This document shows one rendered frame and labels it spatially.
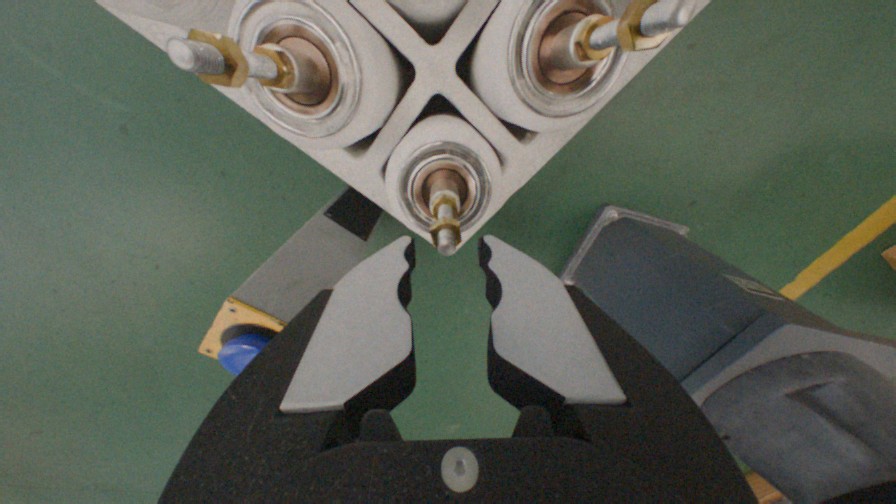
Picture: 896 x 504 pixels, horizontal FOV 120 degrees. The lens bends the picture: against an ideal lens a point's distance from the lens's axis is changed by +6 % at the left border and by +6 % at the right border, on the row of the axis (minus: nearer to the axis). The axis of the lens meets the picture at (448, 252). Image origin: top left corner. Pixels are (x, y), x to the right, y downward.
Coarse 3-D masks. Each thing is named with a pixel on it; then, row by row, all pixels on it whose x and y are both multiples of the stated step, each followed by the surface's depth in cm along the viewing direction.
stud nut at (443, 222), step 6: (444, 216) 14; (438, 222) 14; (444, 222) 14; (450, 222) 14; (456, 222) 14; (432, 228) 14; (438, 228) 14; (444, 228) 14; (450, 228) 14; (456, 228) 14; (432, 234) 14; (456, 234) 14; (432, 240) 14; (456, 240) 14
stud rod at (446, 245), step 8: (440, 208) 17; (448, 208) 16; (440, 216) 16; (448, 216) 15; (440, 232) 14; (448, 232) 13; (440, 240) 13; (448, 240) 13; (440, 248) 13; (448, 248) 13
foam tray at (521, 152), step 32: (352, 0) 20; (384, 0) 20; (480, 0) 20; (704, 0) 20; (160, 32) 20; (384, 32) 21; (448, 32) 21; (480, 32) 29; (672, 32) 21; (416, 64) 22; (448, 64) 22; (640, 64) 22; (416, 96) 23; (448, 96) 23; (384, 128) 24; (480, 128) 25; (512, 128) 33; (576, 128) 25; (320, 160) 26; (352, 160) 26; (384, 160) 26; (512, 160) 26; (544, 160) 26; (384, 192) 28; (512, 192) 29
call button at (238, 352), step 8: (240, 336) 19; (248, 336) 19; (256, 336) 19; (232, 344) 18; (240, 344) 18; (248, 344) 18; (256, 344) 18; (264, 344) 19; (224, 352) 18; (232, 352) 18; (240, 352) 18; (248, 352) 18; (256, 352) 18; (224, 360) 18; (232, 360) 18; (240, 360) 18; (248, 360) 18; (224, 368) 19; (232, 368) 19; (240, 368) 19
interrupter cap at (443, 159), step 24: (432, 144) 18; (456, 144) 18; (408, 168) 19; (432, 168) 19; (456, 168) 19; (480, 168) 19; (408, 192) 20; (480, 192) 20; (408, 216) 21; (432, 216) 21; (480, 216) 21
